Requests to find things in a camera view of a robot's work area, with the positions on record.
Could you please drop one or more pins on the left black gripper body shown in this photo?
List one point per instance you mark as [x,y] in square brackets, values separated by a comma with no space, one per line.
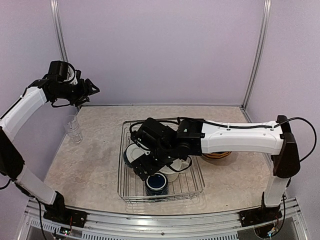
[79,93]

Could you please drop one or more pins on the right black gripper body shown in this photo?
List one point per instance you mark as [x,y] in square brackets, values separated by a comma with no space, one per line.
[153,167]

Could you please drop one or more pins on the dark blue mug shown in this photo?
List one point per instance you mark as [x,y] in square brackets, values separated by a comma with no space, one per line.
[156,185]

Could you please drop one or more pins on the clear glass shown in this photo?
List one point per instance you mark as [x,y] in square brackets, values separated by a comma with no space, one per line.
[74,136]
[70,120]

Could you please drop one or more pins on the yellow polka dot plate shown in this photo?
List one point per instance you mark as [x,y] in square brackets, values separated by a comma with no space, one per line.
[216,155]

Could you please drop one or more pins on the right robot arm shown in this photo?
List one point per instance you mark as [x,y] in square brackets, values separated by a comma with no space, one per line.
[274,138]

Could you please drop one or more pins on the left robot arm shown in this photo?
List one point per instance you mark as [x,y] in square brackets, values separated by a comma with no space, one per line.
[61,82]

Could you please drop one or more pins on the dark blue white bowl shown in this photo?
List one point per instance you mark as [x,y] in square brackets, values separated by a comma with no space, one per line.
[132,152]

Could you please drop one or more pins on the white ceramic mug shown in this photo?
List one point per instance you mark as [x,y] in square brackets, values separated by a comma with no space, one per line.
[172,172]

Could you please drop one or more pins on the bird pattern ceramic plate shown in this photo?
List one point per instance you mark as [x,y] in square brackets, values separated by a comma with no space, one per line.
[217,158]

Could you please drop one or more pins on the back wall aluminium rail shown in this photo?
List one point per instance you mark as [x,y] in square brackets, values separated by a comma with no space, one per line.
[163,104]

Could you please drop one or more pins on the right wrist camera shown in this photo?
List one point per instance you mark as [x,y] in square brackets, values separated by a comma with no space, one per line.
[151,133]

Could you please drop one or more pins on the left corner aluminium post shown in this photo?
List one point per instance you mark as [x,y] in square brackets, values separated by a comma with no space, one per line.
[58,30]

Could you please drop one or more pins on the corner aluminium post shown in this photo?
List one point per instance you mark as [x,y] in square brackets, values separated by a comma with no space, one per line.
[258,53]
[58,30]

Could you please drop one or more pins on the metal wire dish rack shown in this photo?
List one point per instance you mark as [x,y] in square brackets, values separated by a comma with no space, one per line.
[185,146]

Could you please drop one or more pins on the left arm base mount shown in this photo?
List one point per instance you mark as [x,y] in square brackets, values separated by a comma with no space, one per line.
[66,216]

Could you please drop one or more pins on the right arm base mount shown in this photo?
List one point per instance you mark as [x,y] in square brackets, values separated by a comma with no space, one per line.
[259,215]

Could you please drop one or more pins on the aluminium front frame rail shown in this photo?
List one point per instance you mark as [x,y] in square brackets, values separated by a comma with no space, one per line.
[103,225]

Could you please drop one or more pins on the right corner aluminium post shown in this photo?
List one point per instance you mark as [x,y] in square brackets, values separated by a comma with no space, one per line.
[258,53]

